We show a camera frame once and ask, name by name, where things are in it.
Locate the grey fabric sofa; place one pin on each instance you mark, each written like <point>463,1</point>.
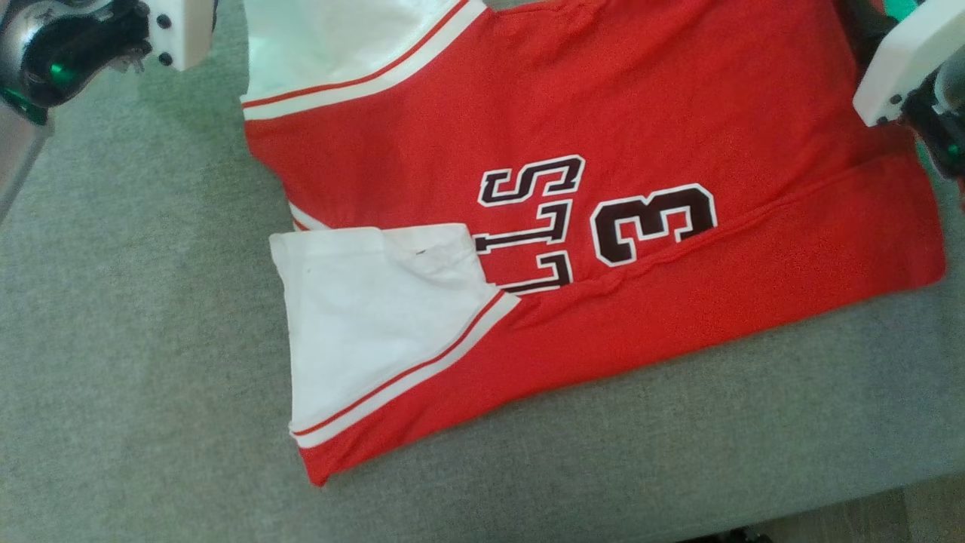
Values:
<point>113,339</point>

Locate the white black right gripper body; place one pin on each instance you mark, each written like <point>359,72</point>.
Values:
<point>905,68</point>

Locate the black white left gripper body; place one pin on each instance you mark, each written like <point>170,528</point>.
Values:
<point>177,30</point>

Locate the red jersey with white sleeves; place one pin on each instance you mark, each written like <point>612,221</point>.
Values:
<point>603,113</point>

